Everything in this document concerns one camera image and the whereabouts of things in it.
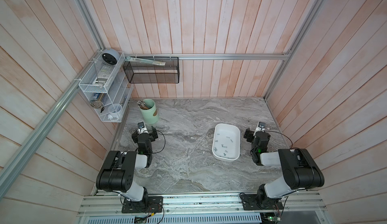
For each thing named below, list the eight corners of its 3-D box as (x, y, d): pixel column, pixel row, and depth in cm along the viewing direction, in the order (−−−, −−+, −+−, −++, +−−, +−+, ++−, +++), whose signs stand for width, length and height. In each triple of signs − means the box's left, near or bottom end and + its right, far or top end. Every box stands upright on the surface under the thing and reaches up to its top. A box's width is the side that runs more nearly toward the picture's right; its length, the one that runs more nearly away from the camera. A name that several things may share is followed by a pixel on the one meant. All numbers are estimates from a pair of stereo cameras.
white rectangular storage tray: (210, 159, 90) (211, 155, 85) (214, 127, 106) (215, 122, 101) (237, 165, 88) (240, 161, 83) (237, 131, 103) (240, 126, 99)
